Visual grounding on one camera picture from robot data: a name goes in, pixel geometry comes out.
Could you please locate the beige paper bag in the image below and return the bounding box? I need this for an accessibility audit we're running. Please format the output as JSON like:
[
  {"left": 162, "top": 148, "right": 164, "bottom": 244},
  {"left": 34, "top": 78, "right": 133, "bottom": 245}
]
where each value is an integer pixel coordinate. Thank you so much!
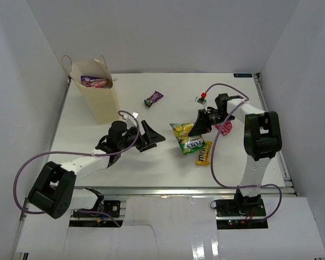
[{"left": 61, "top": 55, "right": 120, "bottom": 125}]

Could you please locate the white front cover panel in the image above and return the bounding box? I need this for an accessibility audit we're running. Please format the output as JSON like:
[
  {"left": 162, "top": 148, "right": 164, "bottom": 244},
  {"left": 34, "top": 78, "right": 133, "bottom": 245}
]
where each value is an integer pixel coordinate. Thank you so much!
[{"left": 16, "top": 197, "right": 325, "bottom": 259}]

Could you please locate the green Fox's spring candy bag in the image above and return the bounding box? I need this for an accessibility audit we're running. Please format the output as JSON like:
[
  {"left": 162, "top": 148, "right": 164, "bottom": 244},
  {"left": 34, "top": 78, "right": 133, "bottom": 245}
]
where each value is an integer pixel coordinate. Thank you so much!
[{"left": 170, "top": 122, "right": 206, "bottom": 155}]

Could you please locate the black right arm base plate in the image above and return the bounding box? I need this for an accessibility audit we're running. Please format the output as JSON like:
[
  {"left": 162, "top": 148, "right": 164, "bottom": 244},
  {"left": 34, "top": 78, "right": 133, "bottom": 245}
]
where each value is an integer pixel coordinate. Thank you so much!
[{"left": 211, "top": 199, "right": 266, "bottom": 217}]

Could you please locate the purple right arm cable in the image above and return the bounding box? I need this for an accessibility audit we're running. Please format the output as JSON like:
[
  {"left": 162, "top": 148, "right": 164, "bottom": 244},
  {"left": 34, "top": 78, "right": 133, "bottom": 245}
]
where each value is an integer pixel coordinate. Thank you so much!
[{"left": 203, "top": 82, "right": 283, "bottom": 223}]

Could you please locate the red small snack packet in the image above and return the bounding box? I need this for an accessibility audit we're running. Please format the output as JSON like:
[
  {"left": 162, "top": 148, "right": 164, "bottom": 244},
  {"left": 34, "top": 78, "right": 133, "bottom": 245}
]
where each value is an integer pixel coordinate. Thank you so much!
[{"left": 214, "top": 121, "right": 232, "bottom": 135}]

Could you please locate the aluminium table edge rail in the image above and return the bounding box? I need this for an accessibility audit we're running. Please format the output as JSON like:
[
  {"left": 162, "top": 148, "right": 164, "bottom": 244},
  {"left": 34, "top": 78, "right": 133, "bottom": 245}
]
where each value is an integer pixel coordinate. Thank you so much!
[{"left": 73, "top": 185, "right": 297, "bottom": 197}]

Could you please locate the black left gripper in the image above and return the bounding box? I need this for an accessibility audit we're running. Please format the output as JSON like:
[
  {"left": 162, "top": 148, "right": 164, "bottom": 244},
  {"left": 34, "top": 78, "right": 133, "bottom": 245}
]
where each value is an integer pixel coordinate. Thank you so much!
[{"left": 118, "top": 120, "right": 165, "bottom": 152}]

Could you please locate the purple small candy packet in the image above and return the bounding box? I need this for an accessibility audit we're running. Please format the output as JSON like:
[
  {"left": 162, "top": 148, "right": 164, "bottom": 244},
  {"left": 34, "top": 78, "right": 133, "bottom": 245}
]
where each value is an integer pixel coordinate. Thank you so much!
[{"left": 144, "top": 91, "right": 164, "bottom": 107}]

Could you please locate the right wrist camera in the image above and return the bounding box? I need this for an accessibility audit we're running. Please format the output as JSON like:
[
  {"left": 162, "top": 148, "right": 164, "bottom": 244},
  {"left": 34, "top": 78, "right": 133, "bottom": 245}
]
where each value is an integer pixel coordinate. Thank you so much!
[{"left": 214, "top": 93, "right": 243, "bottom": 114}]

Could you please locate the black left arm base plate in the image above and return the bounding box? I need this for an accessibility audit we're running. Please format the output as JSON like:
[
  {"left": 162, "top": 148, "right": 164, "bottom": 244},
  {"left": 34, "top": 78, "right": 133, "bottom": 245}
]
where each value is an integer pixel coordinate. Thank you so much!
[{"left": 72, "top": 200, "right": 121, "bottom": 218}]

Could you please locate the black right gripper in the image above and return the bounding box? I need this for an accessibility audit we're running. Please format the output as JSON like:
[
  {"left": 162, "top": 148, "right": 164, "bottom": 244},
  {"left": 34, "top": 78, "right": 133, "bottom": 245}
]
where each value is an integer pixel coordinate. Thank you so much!
[{"left": 189, "top": 109, "right": 236, "bottom": 136}]

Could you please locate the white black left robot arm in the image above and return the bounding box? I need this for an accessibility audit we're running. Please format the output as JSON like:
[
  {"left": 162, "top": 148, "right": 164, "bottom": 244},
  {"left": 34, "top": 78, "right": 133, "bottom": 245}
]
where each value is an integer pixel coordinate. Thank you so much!
[{"left": 28, "top": 121, "right": 165, "bottom": 219}]

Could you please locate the purple Fox's berries candy bag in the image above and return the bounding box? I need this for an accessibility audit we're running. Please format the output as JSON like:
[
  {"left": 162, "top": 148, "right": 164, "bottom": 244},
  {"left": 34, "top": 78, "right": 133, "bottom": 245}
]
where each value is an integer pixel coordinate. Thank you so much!
[{"left": 80, "top": 75, "right": 111, "bottom": 88}]

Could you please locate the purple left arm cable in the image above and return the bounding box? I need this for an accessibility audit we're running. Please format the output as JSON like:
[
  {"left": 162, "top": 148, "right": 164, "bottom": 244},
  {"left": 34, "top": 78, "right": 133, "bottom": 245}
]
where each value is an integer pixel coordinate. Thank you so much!
[{"left": 12, "top": 109, "right": 140, "bottom": 227}]

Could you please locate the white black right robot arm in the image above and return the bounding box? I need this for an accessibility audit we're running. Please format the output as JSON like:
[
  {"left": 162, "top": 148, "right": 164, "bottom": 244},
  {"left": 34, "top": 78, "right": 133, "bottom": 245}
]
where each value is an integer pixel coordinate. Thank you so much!
[{"left": 188, "top": 94, "right": 282, "bottom": 216}]

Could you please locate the yellow M&M's packet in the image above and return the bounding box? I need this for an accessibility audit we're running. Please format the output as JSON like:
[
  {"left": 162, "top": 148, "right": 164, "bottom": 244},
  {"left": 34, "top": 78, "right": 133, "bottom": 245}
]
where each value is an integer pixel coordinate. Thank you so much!
[{"left": 196, "top": 141, "right": 212, "bottom": 165}]

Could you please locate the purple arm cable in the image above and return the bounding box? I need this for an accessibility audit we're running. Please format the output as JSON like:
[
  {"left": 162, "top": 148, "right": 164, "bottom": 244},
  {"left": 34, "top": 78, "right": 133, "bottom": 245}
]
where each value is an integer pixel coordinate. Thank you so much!
[
  {"left": 203, "top": 82, "right": 283, "bottom": 223},
  {"left": 12, "top": 109, "right": 140, "bottom": 227}
]

